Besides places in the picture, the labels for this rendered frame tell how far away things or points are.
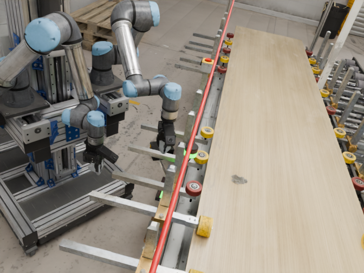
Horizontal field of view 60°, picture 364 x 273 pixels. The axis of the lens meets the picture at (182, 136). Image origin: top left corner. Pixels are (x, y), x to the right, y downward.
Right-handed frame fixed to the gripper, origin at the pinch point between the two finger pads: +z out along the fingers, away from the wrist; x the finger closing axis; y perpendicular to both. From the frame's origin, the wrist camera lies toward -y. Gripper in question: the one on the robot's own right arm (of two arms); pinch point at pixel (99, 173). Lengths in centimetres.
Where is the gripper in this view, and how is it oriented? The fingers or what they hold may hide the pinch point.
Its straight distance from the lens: 168.0
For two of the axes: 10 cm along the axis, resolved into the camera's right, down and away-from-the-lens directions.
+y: -9.7, -2.4, 0.7
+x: -1.9, 5.6, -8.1
